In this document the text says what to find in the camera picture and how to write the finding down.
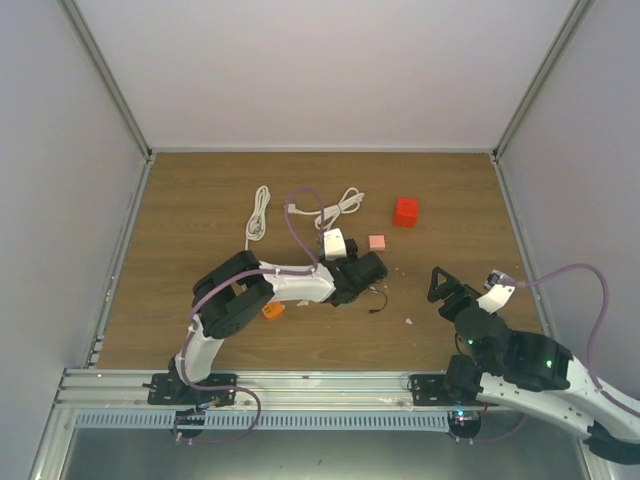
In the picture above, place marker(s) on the orange power strip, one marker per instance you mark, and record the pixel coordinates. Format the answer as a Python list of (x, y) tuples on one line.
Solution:
[(273, 311)]

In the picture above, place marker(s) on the grey slotted cable duct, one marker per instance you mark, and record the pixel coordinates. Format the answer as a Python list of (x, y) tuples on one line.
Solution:
[(269, 420)]

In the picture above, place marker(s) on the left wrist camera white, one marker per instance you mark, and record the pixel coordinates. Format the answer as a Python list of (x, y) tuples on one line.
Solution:
[(335, 245)]

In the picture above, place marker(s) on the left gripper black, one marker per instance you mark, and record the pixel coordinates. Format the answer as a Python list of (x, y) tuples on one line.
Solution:
[(352, 260)]

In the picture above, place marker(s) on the red charger cube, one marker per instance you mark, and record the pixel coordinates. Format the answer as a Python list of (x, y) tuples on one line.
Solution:
[(406, 212)]

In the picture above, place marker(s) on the pink charger cube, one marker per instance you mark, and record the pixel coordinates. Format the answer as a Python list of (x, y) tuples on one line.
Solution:
[(377, 243)]

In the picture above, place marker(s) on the aluminium frame post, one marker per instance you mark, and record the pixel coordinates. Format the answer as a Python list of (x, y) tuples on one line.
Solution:
[(93, 50), (570, 25)]

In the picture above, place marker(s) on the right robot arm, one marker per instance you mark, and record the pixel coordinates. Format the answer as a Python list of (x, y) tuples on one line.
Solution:
[(530, 372)]

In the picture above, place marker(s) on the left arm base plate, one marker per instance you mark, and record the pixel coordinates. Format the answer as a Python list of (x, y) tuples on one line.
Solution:
[(165, 390)]

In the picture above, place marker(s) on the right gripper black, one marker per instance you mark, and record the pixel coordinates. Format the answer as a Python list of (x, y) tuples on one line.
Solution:
[(462, 293)]

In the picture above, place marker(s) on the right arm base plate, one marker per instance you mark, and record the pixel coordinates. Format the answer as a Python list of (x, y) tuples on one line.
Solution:
[(427, 390)]

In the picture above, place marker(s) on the left aluminium frame post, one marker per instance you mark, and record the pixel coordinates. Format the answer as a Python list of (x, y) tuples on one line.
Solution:
[(93, 50)]

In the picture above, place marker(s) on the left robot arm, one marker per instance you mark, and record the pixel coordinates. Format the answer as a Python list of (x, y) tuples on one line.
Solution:
[(227, 299)]

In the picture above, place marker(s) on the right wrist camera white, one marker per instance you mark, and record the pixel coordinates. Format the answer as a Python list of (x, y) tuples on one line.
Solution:
[(499, 289)]

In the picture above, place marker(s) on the right aluminium frame post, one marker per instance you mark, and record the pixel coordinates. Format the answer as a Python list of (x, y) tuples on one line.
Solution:
[(570, 25)]

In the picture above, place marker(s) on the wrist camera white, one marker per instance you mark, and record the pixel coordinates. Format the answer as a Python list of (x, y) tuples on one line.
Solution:
[(499, 289), (335, 245)]

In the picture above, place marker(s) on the aluminium front rail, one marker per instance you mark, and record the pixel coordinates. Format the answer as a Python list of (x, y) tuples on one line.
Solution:
[(308, 390)]

